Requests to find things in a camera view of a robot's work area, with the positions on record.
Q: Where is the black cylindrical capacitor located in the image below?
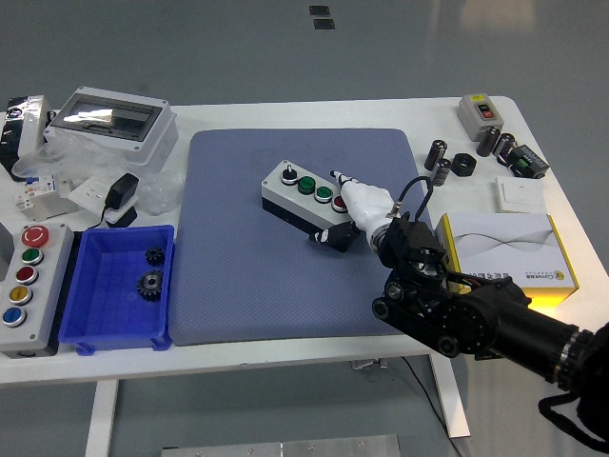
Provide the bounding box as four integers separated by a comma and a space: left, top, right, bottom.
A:
492, 132, 518, 161
429, 158, 452, 187
423, 138, 448, 171
476, 126, 501, 158

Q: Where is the black module with green terminal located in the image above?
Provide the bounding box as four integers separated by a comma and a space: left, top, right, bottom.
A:
497, 144, 550, 180

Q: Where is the black power adapter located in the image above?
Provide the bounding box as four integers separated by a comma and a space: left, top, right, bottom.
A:
88, 172, 141, 229

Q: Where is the black hex nut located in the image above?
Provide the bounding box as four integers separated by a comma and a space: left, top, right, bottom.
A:
451, 152, 478, 178

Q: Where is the white and yellow carton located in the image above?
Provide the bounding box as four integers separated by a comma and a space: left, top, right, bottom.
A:
435, 212, 580, 308

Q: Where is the grey enclosure with clear lid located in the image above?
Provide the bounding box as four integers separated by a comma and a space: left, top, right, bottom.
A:
43, 85, 180, 168

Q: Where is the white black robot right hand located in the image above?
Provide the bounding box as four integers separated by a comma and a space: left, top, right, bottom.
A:
308, 169, 398, 253

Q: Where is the blue plastic bin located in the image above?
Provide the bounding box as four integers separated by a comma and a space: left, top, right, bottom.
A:
57, 224, 176, 356

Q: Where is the white wall switch panel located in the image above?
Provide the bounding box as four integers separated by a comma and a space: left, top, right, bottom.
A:
494, 175, 547, 214

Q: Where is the white wall socket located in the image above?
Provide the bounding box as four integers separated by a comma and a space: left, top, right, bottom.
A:
68, 175, 137, 225

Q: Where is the grey metal plate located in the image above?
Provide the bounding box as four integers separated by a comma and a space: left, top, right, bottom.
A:
160, 433, 402, 457

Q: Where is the grey five-button control box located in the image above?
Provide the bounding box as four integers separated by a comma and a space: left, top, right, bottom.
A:
0, 222, 75, 359

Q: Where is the large black gear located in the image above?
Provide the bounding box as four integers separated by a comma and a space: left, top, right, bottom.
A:
136, 268, 166, 302

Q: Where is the clear plastic bag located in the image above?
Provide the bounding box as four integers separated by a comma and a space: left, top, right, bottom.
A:
11, 128, 185, 215

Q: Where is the white circuit breaker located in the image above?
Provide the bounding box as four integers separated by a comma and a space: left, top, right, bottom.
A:
13, 173, 80, 223

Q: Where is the white table leg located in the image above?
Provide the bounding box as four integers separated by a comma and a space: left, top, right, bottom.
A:
427, 354, 472, 439
84, 380, 120, 457

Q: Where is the grey block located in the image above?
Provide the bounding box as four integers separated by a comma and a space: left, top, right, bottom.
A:
0, 223, 13, 277

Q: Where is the black cable under table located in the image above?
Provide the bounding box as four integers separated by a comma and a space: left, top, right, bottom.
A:
401, 355, 465, 457

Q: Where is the black strap loop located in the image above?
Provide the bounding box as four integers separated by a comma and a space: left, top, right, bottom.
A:
539, 392, 609, 451

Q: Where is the grey two-button switch box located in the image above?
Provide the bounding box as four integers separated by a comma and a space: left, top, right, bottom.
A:
457, 93, 505, 143

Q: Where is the grey four-button control box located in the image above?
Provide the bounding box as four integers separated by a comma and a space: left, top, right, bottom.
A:
260, 159, 357, 242

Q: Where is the blue-grey mat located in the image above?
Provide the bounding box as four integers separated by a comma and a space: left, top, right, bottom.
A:
168, 127, 439, 348

